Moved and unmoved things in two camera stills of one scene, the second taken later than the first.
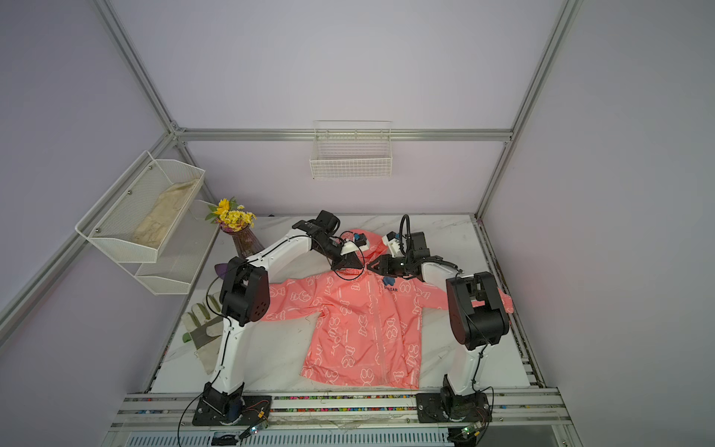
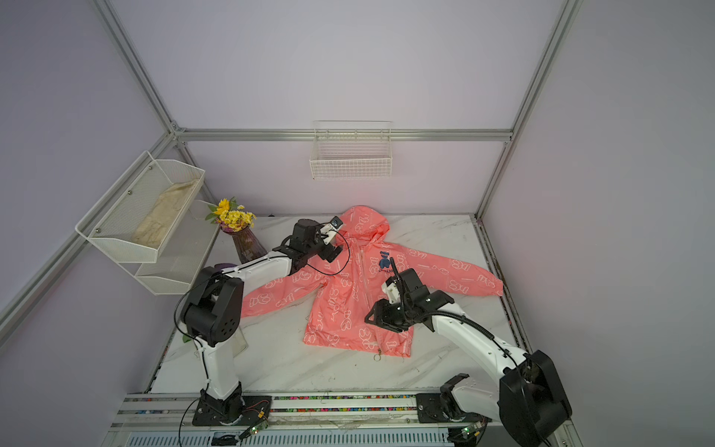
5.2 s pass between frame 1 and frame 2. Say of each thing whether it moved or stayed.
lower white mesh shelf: stayed
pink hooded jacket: moved
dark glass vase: stayed
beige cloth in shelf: stayed
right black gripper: moved
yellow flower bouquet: stayed
